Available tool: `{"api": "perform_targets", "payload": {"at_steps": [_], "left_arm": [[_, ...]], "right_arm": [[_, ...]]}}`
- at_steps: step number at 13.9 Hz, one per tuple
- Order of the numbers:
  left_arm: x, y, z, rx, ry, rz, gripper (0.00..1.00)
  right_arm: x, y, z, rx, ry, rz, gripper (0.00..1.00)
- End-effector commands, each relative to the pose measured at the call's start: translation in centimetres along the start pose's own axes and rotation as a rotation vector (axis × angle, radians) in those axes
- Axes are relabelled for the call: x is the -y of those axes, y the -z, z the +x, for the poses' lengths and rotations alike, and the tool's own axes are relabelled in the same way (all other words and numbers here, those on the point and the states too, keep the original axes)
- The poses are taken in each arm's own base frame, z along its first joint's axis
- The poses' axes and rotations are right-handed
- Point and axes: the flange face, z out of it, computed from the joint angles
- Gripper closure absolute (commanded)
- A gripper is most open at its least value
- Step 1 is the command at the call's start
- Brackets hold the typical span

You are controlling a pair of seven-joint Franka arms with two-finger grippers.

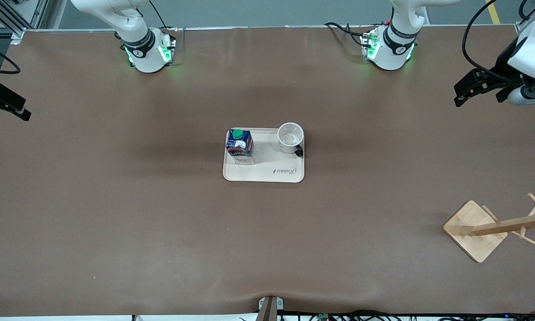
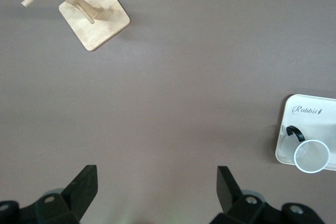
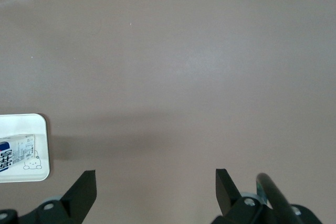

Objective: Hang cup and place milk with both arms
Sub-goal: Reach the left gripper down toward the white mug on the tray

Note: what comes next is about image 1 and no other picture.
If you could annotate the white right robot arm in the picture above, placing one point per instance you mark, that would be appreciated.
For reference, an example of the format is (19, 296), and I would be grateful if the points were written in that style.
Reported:
(142, 49)

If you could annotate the wooden cup rack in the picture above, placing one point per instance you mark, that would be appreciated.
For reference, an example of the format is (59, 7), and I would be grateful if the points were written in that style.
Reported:
(475, 227)

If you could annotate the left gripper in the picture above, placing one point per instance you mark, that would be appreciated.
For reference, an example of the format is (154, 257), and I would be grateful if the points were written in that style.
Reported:
(502, 65)

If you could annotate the beige plastic tray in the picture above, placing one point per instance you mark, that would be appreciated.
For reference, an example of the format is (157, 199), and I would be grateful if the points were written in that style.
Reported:
(267, 169)

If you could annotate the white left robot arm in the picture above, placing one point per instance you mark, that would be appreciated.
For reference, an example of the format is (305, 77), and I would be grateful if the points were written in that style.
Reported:
(394, 49)

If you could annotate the blue milk carton green cap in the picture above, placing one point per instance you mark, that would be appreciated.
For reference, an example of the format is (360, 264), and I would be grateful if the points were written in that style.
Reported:
(240, 145)

